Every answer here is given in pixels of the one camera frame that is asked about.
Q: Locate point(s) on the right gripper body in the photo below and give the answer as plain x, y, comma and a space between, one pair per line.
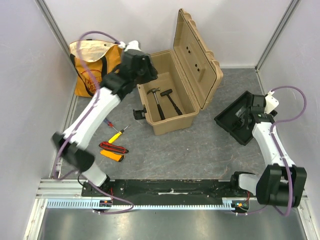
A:
245, 116

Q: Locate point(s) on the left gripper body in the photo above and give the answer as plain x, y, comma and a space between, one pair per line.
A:
148, 73

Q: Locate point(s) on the black tool tray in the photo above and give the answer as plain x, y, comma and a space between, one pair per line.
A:
230, 120

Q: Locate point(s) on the tan plastic tool box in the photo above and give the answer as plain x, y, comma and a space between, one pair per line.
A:
190, 70

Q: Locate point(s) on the claw hammer black grip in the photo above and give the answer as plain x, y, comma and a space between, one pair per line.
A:
154, 92

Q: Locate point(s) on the black rubber mallet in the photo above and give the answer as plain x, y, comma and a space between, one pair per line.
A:
167, 93

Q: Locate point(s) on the blue handle screwdriver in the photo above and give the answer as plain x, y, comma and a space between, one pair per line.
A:
110, 124

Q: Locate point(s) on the yellow handle screwdriver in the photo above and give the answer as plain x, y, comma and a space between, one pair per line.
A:
117, 135

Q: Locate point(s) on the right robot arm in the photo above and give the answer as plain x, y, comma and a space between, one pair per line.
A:
282, 182

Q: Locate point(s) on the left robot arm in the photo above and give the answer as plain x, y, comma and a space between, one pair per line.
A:
72, 144

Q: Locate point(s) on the yellow tote bag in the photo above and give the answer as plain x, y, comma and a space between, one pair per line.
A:
100, 56

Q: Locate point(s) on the yellow utility knife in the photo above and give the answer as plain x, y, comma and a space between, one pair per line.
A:
111, 155

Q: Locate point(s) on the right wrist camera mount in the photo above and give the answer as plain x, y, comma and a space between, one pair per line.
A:
271, 102

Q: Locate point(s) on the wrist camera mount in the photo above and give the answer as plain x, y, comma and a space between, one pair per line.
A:
271, 102
132, 45

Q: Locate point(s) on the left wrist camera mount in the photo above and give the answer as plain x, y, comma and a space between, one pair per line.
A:
132, 45

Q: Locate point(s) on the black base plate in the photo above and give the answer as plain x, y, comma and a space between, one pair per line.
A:
126, 188

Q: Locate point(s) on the slotted cable duct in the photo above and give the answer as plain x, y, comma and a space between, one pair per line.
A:
100, 204

